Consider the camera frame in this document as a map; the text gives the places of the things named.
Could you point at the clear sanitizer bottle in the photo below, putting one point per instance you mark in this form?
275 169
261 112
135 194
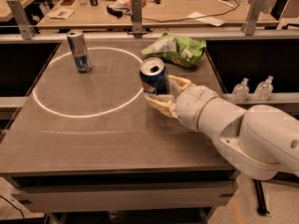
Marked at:
240 91
264 89

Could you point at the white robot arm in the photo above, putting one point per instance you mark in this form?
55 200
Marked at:
256 141

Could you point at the metal bracket right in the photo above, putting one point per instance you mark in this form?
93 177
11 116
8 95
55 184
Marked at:
249 27

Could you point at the clear sanitizer bottle right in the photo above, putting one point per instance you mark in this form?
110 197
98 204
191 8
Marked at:
264 89

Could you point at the paper with brown print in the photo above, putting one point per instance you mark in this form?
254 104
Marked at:
61 13

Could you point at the clear sanitizer bottle left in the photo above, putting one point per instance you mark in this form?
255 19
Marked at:
240 91

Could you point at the black sunglasses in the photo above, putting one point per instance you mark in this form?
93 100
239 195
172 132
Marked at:
114 12

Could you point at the silver blue red bull can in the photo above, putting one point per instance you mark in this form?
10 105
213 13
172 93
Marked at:
79 51

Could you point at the black floor stand bar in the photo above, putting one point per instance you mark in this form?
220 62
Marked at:
262 209

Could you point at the white paper sheet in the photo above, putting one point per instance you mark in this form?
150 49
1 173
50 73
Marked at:
206 19

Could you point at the green rice chip bag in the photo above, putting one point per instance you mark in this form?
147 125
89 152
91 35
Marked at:
177 49

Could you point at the blue pepsi can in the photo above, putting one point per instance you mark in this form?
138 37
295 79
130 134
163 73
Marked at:
153 76

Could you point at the metal bracket middle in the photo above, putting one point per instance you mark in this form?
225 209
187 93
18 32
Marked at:
136 19

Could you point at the metal bracket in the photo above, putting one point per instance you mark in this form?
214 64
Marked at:
249 27
25 28
136 19

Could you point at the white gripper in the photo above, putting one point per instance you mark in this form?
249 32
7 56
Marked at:
193 104

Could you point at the white drawer under table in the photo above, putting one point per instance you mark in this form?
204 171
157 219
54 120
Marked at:
126 197

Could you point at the metal bracket left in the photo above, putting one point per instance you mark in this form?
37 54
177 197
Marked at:
25 28

